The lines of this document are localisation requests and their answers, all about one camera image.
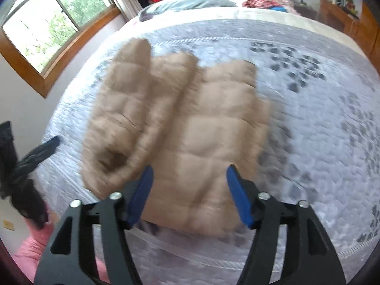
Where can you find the large wooden frame window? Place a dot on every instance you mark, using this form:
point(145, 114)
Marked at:
point(44, 20)

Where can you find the blue cloth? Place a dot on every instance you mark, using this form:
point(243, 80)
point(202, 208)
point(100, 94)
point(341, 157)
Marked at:
point(279, 9)

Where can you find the grey pillow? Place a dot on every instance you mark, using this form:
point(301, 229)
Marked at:
point(190, 4)

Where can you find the green potted plant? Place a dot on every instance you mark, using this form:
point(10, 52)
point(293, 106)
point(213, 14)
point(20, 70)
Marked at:
point(348, 1)

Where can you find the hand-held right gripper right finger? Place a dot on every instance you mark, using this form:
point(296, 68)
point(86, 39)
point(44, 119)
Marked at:
point(239, 199)

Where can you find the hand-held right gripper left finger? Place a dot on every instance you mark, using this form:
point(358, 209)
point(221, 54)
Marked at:
point(139, 199)

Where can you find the cream blanket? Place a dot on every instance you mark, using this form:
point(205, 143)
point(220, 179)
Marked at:
point(267, 16)

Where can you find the grey quilted bedspread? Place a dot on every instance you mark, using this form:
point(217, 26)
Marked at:
point(311, 124)

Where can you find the wooden wardrobe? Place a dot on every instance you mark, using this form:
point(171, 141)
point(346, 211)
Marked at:
point(371, 35)

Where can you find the dark nightstand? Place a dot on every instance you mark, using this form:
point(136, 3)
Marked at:
point(305, 10)

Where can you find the tan quilted jacket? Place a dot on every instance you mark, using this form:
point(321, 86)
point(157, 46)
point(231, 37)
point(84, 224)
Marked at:
point(207, 139)

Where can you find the red plaid cloth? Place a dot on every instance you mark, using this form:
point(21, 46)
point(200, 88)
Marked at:
point(258, 1)

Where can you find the beige wall socket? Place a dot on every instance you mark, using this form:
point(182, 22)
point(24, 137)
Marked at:
point(9, 225)

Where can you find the wooden desk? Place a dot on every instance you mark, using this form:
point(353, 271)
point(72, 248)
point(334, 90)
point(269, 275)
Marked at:
point(335, 17)

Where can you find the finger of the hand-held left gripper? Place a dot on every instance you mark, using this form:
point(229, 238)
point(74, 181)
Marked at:
point(38, 154)

